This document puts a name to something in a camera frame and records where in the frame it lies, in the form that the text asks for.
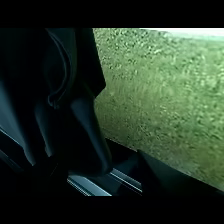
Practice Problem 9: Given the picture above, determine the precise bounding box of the dark grey garment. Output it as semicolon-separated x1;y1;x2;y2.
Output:
0;27;114;178

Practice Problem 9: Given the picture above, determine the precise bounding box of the silver frame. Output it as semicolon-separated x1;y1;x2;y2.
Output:
65;167;144;196

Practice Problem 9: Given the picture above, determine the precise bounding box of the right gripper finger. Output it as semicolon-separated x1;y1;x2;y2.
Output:
136;149;224;196

